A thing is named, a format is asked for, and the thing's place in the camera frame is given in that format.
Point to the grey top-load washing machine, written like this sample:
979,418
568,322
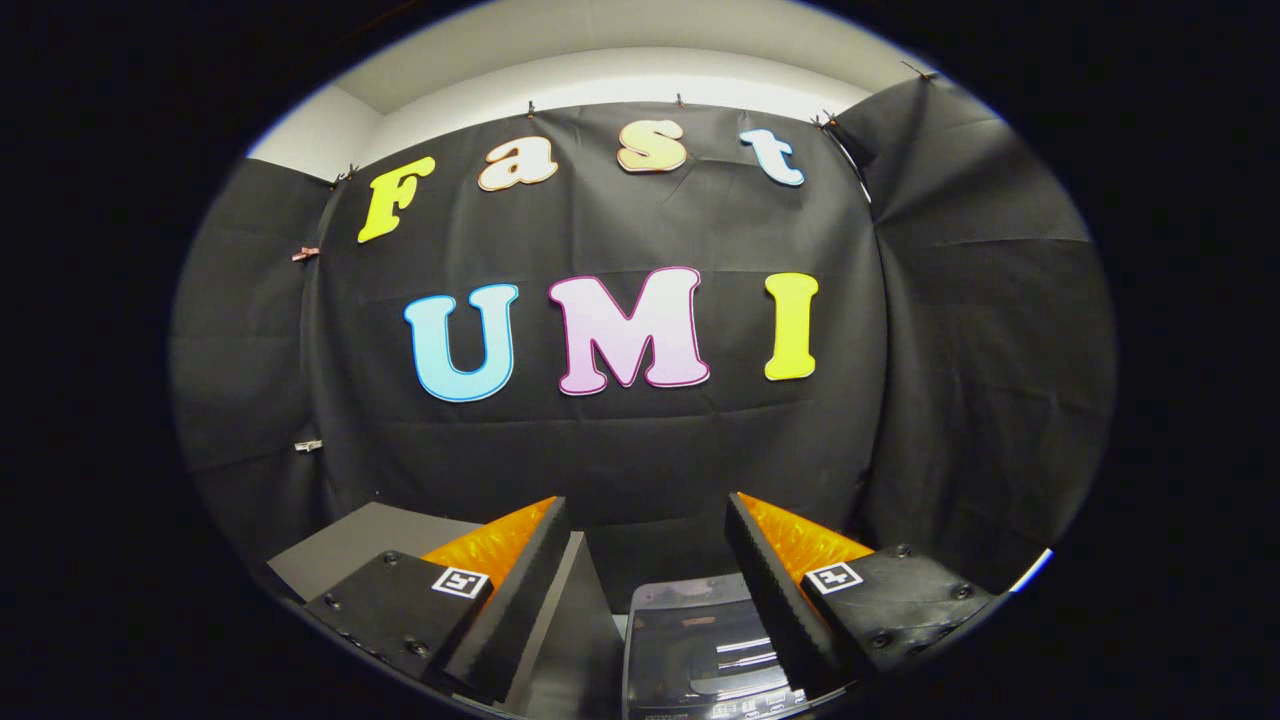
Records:
740,708

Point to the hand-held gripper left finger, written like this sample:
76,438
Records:
515,600

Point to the grey cabinet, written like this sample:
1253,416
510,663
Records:
350,540

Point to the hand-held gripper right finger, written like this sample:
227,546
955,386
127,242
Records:
770,590

